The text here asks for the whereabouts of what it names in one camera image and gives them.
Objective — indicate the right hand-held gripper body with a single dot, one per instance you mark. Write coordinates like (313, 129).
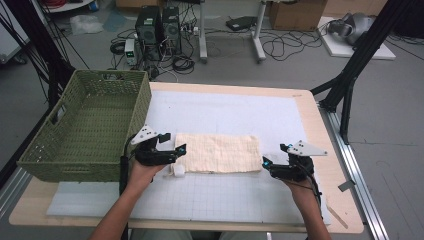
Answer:
(296, 166)

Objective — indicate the grey headset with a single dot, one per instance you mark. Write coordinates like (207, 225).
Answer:
(350, 28)

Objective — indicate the person's left hand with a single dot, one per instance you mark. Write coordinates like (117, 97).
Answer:
(145, 178)

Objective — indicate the clear plastic bag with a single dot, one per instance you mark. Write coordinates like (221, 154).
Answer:
(86, 24)

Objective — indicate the white grid mat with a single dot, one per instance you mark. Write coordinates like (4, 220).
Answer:
(233, 110)

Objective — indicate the black frame stand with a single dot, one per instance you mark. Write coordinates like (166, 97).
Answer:
(360, 56)

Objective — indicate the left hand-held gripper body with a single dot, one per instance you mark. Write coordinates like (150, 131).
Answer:
(150, 155)

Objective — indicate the green woven basket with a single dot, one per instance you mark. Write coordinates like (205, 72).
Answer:
(90, 133)

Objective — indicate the aluminium rail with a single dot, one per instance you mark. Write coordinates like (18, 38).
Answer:
(11, 193)
(360, 183)

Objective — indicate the black flat device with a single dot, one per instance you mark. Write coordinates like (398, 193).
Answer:
(240, 23)

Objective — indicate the white metal desk frame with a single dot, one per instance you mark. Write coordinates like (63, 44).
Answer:
(258, 40)

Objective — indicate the white power supply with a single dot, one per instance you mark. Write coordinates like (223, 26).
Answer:
(130, 51)

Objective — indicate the small grey metal bracket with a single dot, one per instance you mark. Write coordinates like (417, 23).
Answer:
(346, 186)

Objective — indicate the wooden stick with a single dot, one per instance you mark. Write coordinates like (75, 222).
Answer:
(338, 218)

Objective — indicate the person's right hand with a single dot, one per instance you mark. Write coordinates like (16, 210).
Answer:
(300, 188)

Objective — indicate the white floor board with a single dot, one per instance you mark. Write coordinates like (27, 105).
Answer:
(380, 53)

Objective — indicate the white round table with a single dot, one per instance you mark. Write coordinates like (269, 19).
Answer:
(70, 5)

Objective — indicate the black computer tower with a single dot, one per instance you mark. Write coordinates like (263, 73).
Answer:
(171, 30)
(148, 31)

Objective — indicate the open cardboard box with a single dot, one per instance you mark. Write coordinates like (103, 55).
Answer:
(296, 15)

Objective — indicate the cream patterned cloth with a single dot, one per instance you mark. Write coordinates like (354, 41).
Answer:
(216, 153)

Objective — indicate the large cardboard box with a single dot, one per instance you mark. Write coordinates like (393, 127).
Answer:
(353, 7)

